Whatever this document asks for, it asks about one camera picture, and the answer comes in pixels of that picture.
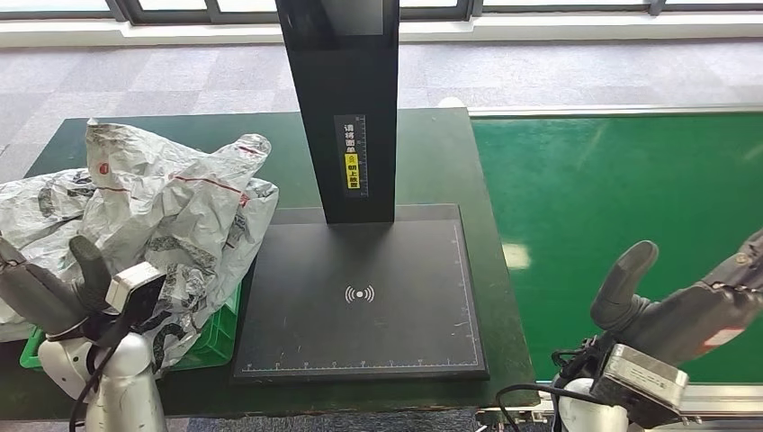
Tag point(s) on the white window sill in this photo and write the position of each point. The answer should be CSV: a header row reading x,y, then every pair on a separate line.
x,y
536,28

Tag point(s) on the black window frame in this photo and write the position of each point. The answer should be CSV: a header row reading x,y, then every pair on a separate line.
x,y
179,15

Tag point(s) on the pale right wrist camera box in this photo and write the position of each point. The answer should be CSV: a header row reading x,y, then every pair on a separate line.
x,y
641,381

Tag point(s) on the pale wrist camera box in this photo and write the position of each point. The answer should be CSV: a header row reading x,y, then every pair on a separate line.
x,y
134,289
641,381

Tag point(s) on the white parcel bag red streaks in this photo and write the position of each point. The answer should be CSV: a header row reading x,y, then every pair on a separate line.
x,y
155,179

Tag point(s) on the black inbound scanner machine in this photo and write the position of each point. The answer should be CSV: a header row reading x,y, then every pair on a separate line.
x,y
346,71

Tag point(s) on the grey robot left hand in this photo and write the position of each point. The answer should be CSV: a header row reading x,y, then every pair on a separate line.
x,y
42,298

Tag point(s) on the green conveyor belt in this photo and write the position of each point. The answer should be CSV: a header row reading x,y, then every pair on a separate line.
x,y
596,173

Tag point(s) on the grey parcel bag black print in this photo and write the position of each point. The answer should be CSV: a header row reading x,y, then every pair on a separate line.
x,y
36,203

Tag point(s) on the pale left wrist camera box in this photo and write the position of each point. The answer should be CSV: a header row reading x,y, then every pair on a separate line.
x,y
134,289

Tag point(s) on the green plastic crate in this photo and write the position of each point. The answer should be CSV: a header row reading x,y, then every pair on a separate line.
x,y
208,346

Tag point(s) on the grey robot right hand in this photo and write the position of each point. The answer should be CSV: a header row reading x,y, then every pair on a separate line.
x,y
685,322

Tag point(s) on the black yellow label sticker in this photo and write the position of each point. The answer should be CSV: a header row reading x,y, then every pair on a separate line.
x,y
351,170

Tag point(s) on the aluminium conveyor frame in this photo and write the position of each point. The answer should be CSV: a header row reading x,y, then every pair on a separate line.
x,y
727,398

